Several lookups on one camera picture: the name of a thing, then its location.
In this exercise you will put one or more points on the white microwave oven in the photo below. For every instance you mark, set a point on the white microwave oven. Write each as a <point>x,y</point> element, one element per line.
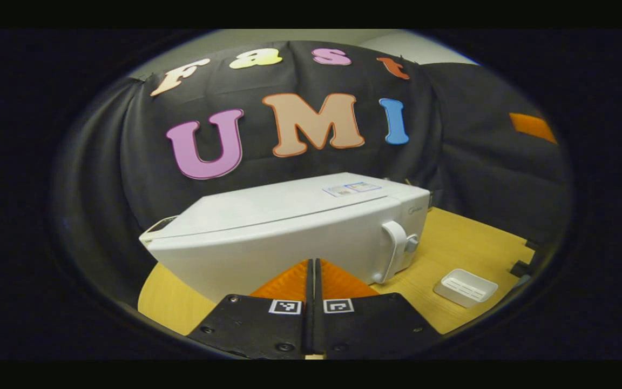
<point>289,237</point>

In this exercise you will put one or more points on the black backdrop cloth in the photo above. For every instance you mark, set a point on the black backdrop cloth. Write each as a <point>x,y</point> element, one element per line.
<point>127,162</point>

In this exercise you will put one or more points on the orange flat object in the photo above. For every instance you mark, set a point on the orange flat object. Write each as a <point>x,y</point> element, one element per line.
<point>532,127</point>

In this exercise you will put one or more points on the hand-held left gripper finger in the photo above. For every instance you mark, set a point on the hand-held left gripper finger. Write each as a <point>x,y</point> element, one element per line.
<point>318,319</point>
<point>309,319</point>

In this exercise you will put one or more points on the white ribbed tray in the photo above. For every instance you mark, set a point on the white ribbed tray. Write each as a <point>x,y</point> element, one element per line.
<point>465,289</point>

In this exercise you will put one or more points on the white toaster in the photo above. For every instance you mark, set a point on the white toaster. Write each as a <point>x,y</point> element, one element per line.
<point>162,223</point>

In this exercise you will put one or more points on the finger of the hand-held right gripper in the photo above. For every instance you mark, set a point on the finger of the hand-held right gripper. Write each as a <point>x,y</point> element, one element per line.
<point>532,245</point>
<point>521,268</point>

